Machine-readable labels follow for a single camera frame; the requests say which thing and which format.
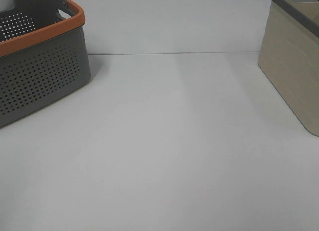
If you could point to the grey perforated basket orange rim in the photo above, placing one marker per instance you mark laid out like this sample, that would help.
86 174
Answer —
43 55

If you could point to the beige bin grey rim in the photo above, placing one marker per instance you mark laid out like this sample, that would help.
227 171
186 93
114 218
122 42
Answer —
289 57

